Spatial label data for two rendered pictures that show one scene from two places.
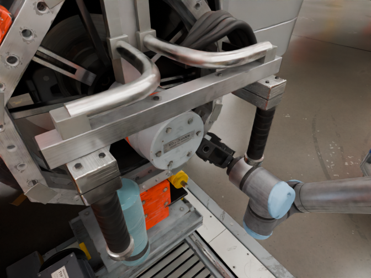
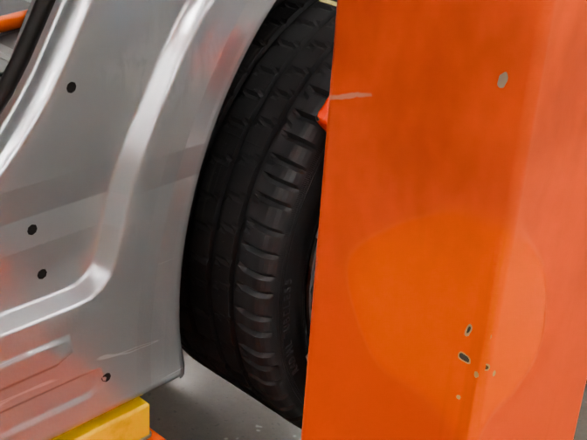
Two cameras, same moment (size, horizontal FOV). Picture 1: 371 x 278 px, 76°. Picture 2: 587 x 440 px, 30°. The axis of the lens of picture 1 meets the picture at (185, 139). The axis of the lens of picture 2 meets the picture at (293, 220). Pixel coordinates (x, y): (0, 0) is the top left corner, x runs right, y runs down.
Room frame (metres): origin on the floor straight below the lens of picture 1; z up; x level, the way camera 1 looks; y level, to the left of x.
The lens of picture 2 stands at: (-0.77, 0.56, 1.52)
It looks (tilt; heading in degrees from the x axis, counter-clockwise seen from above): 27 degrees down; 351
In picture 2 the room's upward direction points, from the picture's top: 4 degrees clockwise
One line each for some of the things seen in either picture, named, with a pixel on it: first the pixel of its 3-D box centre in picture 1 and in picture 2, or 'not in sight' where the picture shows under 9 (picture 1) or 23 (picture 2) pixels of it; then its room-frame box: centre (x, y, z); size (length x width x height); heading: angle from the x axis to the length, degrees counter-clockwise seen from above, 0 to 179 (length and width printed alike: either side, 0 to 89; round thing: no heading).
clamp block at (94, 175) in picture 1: (86, 162); not in sight; (0.22, 0.13, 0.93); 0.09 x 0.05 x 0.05; 38
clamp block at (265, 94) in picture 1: (257, 86); not in sight; (0.43, -0.14, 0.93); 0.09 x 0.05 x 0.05; 38
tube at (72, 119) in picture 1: (95, 50); not in sight; (0.33, 0.12, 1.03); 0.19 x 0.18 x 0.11; 38
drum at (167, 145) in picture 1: (150, 118); not in sight; (0.43, 0.08, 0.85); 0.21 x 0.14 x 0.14; 38
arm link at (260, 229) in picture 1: (262, 215); not in sight; (0.41, -0.23, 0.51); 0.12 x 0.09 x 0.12; 124
